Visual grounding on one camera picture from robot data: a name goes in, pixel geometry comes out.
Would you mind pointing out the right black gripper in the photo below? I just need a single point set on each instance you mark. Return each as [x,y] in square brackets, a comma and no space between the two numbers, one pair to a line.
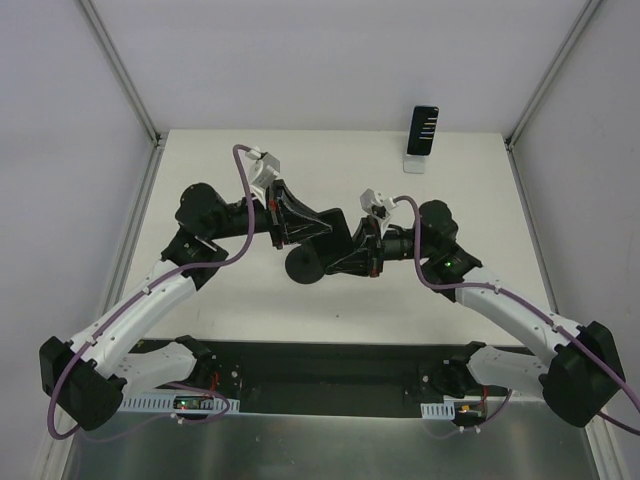
[375,246]

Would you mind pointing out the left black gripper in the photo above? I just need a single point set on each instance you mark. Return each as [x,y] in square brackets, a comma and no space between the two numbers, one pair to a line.
[275,215]

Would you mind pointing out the black round stand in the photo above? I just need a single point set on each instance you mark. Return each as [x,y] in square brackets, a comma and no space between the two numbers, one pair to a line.
[303,266]

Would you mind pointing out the white phone stand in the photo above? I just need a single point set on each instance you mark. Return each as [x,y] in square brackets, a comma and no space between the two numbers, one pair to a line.
[414,164]

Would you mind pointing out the blue edged black phone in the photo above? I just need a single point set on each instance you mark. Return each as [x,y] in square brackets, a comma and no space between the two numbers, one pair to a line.
[422,130]

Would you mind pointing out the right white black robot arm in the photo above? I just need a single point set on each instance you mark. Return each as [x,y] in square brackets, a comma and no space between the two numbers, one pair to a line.
[575,369]

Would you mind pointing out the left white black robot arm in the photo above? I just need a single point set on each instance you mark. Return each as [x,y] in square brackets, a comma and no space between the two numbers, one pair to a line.
[90,375]

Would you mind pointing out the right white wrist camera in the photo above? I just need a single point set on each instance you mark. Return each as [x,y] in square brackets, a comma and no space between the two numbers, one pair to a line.
[375,204]

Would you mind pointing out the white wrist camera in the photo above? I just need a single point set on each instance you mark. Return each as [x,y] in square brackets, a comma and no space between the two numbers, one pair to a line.
[375,204]
[264,170]

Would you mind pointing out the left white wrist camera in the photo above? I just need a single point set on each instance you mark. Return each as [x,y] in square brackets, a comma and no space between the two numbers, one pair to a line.
[264,170]

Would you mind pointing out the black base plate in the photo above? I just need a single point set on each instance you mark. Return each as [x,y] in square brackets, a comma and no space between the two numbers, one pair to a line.
[354,380]

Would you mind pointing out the right white cable duct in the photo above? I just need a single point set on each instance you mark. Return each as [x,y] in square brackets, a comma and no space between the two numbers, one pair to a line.
[438,411]

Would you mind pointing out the white cable duct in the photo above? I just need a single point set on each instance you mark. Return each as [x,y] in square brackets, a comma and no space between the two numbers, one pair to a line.
[179,404]
[438,411]

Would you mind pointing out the left white cable duct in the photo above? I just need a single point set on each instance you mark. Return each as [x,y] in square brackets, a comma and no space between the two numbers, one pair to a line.
[179,404]

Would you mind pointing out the left aluminium frame post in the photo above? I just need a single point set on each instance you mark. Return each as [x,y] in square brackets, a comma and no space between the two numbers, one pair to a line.
[110,52]

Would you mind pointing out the aluminium frame post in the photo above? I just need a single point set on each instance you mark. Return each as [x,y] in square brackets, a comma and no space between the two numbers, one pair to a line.
[563,54]
[110,52]

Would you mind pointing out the right aluminium frame post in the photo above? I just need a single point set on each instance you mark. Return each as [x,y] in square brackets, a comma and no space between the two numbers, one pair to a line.
[563,54]

